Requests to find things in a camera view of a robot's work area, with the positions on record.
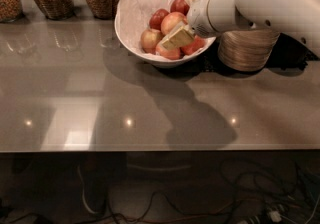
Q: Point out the yellow red apple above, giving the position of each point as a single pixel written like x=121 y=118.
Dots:
x=174 y=54
x=171 y=20

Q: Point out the white paper bowl liner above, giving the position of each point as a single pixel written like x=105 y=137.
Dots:
x=133 y=18

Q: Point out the yellow red apple centre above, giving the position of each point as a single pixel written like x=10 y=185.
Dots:
x=171 y=20

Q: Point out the dark red apple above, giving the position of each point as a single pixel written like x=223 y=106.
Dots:
x=179 y=6
x=157 y=18

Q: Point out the dark red apple top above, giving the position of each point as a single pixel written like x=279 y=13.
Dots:
x=179 y=6

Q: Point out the white power adapter on floor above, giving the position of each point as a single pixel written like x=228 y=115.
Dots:
x=275 y=217

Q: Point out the yellow red apple front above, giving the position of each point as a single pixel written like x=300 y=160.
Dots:
x=174 y=54

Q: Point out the yellow green apple left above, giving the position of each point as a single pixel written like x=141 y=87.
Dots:
x=149 y=40

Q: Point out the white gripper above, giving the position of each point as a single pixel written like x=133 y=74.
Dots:
x=199 y=15

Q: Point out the left glass snack jar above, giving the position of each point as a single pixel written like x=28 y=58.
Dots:
x=10 y=10

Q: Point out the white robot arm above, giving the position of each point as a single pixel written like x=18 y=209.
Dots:
x=299 y=19

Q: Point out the white bowl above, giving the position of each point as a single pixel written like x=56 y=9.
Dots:
x=162 y=62

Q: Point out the red apple lower right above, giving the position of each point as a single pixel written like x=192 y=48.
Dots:
x=194 y=46

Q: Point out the dark red apple left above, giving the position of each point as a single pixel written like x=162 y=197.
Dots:
x=157 y=18

